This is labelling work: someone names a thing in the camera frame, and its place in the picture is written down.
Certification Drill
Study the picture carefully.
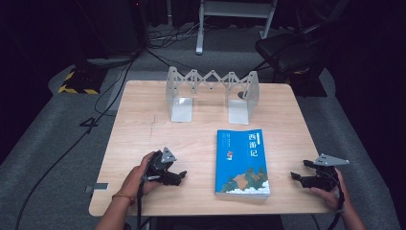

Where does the grey expandable metal bookend rack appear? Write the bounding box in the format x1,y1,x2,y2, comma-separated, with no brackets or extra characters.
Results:
165,65,260,126

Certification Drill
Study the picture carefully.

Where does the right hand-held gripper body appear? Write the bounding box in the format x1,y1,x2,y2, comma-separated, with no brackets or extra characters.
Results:
313,153,350,193

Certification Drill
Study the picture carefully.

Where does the blue book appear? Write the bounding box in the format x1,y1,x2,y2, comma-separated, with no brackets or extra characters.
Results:
214,128,271,201

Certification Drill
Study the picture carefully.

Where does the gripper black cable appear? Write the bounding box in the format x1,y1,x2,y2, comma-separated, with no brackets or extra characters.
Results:
136,174,151,230
326,171,347,230

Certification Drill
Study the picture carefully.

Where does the white metal stand frame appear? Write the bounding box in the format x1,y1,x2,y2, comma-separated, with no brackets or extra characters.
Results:
195,0,279,56

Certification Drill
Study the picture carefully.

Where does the black equipment stand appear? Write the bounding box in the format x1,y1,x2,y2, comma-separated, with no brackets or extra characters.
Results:
75,0,147,66

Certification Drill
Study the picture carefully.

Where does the bundle of floor cables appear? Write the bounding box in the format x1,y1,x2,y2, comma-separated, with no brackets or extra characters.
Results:
146,21,205,51

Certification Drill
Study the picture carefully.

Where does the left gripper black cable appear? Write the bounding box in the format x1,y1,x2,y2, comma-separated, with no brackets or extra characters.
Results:
136,174,151,230

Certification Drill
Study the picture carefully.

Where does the long black floor cable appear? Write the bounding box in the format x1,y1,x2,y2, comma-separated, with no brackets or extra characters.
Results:
13,52,142,230

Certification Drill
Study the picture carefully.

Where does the person's left hand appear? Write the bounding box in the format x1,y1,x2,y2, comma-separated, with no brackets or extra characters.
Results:
118,151,161,201

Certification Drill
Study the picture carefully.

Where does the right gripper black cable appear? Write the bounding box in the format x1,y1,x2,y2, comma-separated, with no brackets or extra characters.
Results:
326,171,347,230

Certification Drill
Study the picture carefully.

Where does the orange bracelet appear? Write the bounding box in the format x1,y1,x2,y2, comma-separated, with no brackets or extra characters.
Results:
111,192,136,206

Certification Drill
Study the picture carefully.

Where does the yellow black striped base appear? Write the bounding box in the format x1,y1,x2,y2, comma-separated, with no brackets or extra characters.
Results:
57,65,108,96

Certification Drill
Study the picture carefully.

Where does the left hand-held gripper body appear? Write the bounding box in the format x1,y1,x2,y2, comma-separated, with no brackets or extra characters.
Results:
145,147,177,184

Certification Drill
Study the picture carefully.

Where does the person's right hand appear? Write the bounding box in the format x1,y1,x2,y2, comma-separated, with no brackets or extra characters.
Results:
309,169,351,212

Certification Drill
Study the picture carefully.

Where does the black chair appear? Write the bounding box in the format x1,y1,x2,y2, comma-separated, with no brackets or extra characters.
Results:
254,22,334,84

